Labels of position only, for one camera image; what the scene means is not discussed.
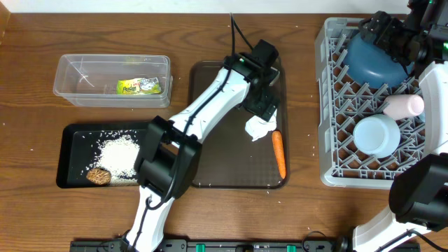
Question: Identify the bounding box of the white napkin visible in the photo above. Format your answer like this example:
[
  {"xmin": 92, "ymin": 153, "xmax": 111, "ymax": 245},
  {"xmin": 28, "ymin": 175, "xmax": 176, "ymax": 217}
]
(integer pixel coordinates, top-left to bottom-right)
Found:
[{"xmin": 245, "ymin": 111, "xmax": 277, "ymax": 141}]

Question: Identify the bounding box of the orange carrot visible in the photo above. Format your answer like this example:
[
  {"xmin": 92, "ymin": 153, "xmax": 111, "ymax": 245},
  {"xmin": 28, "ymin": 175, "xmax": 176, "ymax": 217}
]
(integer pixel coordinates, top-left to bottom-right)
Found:
[{"xmin": 272, "ymin": 130, "xmax": 286, "ymax": 179}]

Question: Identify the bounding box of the dark blue plate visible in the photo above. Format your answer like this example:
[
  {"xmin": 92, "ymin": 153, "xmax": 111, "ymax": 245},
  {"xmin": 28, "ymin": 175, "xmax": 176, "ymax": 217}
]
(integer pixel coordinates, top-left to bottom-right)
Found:
[{"xmin": 343, "ymin": 34, "xmax": 408, "ymax": 89}]

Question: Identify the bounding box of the pink cup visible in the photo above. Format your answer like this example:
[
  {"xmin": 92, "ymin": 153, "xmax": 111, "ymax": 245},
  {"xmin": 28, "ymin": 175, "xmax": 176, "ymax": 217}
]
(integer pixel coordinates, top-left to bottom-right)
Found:
[{"xmin": 383, "ymin": 94, "xmax": 424, "ymax": 120}]

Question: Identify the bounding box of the light blue bowl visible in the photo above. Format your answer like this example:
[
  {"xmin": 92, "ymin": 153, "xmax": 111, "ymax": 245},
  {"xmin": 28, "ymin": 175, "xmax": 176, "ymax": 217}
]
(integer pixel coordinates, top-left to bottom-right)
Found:
[{"xmin": 353, "ymin": 114, "xmax": 400, "ymax": 158}]

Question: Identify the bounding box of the foil wrapper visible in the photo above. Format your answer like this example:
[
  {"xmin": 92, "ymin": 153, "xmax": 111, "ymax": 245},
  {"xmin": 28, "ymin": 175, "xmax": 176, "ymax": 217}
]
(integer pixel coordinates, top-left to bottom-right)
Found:
[{"xmin": 116, "ymin": 77, "xmax": 162, "ymax": 95}]

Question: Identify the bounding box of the pile of white rice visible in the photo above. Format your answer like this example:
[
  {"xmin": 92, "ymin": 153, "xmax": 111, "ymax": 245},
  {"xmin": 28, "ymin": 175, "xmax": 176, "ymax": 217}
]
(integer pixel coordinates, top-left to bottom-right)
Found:
[{"xmin": 80, "ymin": 129, "xmax": 140, "ymax": 186}]

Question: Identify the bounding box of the brown food scrap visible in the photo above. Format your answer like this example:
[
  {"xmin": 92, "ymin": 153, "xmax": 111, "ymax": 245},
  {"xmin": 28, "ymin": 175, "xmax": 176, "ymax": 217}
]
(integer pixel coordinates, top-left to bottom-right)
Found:
[{"xmin": 86, "ymin": 168, "xmax": 111, "ymax": 186}]

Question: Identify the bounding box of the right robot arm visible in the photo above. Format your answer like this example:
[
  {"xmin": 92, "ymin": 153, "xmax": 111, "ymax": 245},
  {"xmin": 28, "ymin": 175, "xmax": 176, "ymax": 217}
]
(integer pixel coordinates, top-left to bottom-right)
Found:
[{"xmin": 340, "ymin": 0, "xmax": 447, "ymax": 252}]

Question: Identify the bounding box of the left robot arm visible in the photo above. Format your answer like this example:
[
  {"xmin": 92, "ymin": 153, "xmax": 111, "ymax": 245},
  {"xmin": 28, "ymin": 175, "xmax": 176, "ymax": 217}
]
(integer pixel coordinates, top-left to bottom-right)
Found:
[{"xmin": 120, "ymin": 51, "xmax": 280, "ymax": 251}]

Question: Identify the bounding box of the grey dishwasher rack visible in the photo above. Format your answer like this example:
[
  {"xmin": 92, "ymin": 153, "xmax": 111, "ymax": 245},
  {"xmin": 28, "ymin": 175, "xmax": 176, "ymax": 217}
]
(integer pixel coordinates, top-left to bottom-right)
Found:
[{"xmin": 314, "ymin": 17, "xmax": 425, "ymax": 190}]

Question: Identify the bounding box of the black waste tray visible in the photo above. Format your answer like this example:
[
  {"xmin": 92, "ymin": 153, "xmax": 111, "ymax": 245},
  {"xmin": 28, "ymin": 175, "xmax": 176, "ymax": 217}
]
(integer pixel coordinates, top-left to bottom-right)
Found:
[{"xmin": 56, "ymin": 121, "xmax": 148, "ymax": 188}]

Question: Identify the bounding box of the dark brown serving tray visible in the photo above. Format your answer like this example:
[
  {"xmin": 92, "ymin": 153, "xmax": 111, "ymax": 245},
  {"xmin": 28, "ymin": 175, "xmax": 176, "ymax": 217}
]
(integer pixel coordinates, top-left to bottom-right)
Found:
[{"xmin": 188, "ymin": 61, "xmax": 291, "ymax": 190}]

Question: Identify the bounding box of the clear plastic bin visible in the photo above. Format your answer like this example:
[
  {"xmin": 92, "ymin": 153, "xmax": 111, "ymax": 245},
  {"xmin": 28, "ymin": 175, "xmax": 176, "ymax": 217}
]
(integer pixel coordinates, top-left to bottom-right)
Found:
[{"xmin": 53, "ymin": 54, "xmax": 172, "ymax": 109}]

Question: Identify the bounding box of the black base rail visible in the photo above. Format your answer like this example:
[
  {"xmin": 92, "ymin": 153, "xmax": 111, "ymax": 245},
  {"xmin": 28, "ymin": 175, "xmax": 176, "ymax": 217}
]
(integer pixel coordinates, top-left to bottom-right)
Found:
[{"xmin": 69, "ymin": 239, "xmax": 353, "ymax": 252}]

